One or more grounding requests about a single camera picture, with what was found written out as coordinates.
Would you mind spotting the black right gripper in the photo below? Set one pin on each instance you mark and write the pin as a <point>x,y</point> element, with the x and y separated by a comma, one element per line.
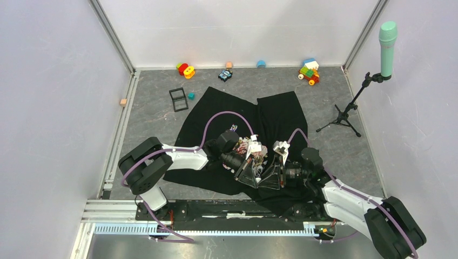
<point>272,181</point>

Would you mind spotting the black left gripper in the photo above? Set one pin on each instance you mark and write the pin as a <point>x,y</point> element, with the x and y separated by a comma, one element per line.
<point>246,175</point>

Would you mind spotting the black floral t-shirt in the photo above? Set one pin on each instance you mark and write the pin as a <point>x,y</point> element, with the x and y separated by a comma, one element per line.
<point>272,118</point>

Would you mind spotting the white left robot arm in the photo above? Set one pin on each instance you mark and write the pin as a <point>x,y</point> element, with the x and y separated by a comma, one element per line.
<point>146,164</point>

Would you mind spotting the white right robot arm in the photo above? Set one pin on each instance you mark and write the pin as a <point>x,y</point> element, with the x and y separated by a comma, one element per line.
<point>385,221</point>

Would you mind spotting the black microphone tripod stand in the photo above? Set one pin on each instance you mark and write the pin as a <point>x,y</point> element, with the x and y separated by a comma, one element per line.
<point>342,118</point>

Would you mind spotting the blue black toy car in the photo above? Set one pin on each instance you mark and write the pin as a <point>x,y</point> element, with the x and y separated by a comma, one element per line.
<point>225,75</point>

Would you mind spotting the light blue arch block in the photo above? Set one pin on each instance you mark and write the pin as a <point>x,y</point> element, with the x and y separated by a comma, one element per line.
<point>260,64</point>

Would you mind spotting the colourful building block stack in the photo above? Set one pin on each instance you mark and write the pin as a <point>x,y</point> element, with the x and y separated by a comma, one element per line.
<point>309,71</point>

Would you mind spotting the red yellow toy rings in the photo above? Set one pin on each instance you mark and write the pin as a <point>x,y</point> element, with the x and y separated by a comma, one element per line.
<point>186,69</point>

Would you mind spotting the mint green microphone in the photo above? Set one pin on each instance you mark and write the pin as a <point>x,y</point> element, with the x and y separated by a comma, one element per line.
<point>387,37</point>

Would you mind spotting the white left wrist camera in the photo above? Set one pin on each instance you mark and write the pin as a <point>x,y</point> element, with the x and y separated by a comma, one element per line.
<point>253,146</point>

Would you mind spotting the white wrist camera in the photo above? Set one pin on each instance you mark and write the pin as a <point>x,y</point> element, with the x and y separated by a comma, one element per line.
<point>281,148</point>
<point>253,146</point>

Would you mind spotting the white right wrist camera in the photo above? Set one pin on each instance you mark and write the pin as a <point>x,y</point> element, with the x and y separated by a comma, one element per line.
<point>281,148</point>

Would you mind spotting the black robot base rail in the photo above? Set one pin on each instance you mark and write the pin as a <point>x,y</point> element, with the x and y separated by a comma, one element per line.
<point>237,215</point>

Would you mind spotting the black square display frame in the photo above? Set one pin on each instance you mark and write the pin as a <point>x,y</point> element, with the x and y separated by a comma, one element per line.
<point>179,99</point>

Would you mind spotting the white toothed cable strip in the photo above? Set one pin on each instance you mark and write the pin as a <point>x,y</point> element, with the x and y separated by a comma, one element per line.
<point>154,229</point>

